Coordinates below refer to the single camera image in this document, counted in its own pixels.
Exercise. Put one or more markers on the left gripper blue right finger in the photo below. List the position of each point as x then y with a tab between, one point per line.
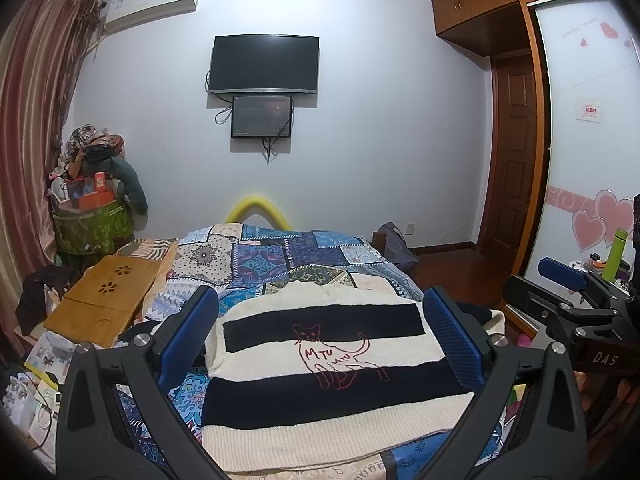
548	440

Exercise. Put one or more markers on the green fabric storage basket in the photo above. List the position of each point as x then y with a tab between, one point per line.
96	231

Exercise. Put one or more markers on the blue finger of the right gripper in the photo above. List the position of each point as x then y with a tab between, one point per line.
562	274

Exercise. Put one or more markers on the yellow foam bed rail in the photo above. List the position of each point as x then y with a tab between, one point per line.
256	204

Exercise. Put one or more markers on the white sliding wardrobe door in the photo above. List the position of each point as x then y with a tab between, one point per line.
592	59

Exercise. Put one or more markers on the blue patchwork bed quilt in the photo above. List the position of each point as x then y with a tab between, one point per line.
241	262

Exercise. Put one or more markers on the small black wall monitor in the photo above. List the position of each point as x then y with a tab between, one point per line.
261	116

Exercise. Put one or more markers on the orange box in basket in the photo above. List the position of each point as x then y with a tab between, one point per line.
91	193

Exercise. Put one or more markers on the wooden lap desk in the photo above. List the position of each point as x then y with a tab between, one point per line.
104	302

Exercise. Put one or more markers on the white wall air conditioner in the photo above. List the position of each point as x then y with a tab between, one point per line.
124	14

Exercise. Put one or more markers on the dark garment beside bed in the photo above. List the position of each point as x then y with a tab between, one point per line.
31	309

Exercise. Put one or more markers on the green water bottle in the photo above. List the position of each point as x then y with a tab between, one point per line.
615	256

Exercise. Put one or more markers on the large black wall television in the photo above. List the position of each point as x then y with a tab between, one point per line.
264	63

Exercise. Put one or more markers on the brown wooden wardrobe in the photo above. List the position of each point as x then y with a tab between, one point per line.
505	32

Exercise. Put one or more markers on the grey backpack on floor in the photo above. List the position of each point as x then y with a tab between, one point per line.
391	244

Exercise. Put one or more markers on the red striped curtain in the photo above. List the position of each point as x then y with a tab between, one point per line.
41	55

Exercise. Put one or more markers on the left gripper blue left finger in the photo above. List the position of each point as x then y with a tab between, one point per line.
94	439

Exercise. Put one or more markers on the white wall socket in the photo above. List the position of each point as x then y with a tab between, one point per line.
409	229

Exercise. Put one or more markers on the black white striped sweater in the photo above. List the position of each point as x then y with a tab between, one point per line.
315	375

